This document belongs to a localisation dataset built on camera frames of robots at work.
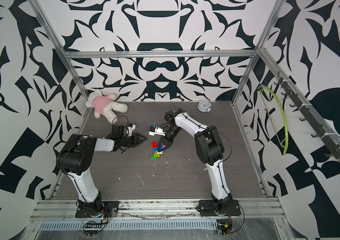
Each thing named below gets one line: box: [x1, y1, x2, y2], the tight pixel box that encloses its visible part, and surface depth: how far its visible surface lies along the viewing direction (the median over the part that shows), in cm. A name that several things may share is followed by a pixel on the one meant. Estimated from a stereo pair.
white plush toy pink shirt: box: [85, 89, 128, 125], surface depth 110 cm
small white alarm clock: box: [197, 100, 212, 113], surface depth 117 cm
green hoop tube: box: [257, 85, 289, 155], surface depth 73 cm
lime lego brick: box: [154, 150, 163, 158], surface depth 86 cm
